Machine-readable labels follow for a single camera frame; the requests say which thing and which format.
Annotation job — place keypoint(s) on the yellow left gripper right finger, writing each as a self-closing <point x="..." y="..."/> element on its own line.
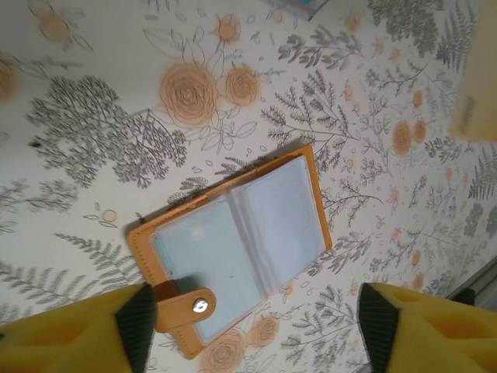
<point x="435" y="334"/>

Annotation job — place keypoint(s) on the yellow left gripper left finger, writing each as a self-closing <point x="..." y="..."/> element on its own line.
<point x="70" y="338"/>

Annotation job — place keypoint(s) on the orange leather card holder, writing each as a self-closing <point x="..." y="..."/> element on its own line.
<point x="279" y="217"/>

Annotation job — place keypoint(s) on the teal card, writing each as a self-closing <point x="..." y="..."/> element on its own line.
<point x="306" y="5"/>

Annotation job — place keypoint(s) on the pale blue card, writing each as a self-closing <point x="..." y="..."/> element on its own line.
<point x="209" y="264"/>

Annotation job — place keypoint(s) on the floral table covering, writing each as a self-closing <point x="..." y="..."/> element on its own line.
<point x="116" y="116"/>

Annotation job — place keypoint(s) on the aluminium side frame rail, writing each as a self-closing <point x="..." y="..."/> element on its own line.
<point x="481" y="291"/>

